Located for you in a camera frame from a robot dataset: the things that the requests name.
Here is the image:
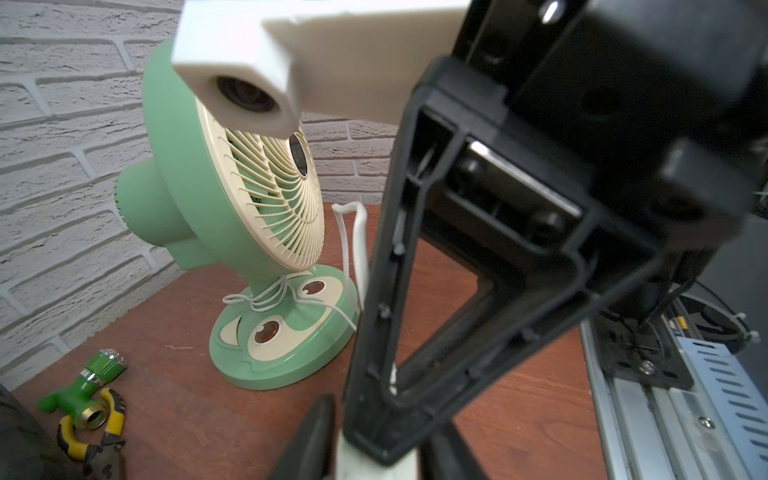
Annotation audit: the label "yellow black pliers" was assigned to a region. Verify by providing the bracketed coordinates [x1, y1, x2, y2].
[56, 386, 128, 478]

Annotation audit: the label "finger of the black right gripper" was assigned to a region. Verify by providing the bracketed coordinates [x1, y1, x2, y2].
[343, 56, 663, 466]

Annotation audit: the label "green desk fan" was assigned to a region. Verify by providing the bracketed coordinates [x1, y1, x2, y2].
[115, 40, 359, 390]

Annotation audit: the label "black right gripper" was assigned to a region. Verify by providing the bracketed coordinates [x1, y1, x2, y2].
[421, 1, 767, 251]

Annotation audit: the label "aluminium front rail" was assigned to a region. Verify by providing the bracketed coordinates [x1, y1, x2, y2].
[580, 294, 767, 479]

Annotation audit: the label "green hose nozzle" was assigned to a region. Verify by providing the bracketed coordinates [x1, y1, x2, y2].
[37, 349, 128, 430]

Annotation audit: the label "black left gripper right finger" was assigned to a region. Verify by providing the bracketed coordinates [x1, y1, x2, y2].
[419, 422, 489, 480]

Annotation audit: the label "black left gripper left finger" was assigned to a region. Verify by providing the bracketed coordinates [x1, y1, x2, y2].
[269, 394, 335, 480]

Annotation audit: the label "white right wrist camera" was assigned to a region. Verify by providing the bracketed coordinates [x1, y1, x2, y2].
[171, 1, 469, 138]

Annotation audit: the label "black tool case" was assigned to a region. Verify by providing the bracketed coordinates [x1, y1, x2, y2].
[1, 385, 84, 479]

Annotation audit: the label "white fan plug with cord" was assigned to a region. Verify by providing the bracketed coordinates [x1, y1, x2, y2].
[222, 201, 370, 332]

